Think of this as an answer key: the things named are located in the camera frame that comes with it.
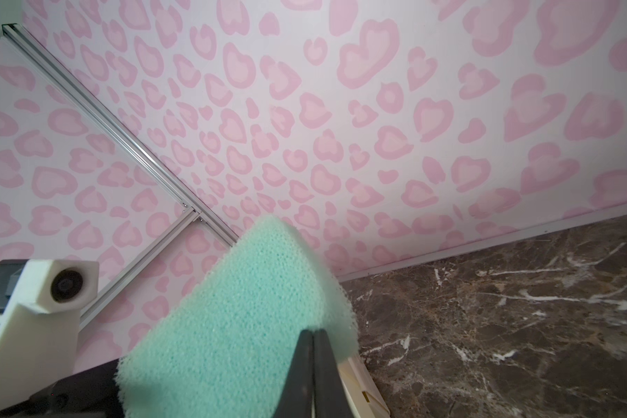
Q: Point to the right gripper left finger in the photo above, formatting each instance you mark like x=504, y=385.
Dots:
x=296, y=399

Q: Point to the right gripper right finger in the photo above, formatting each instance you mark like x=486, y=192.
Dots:
x=329, y=395

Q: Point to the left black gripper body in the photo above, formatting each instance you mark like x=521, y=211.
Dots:
x=92, y=393

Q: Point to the light mint sponge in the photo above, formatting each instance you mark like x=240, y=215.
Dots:
x=226, y=349

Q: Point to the cream plastic drawer cabinet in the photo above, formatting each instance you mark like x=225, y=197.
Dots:
x=364, y=398

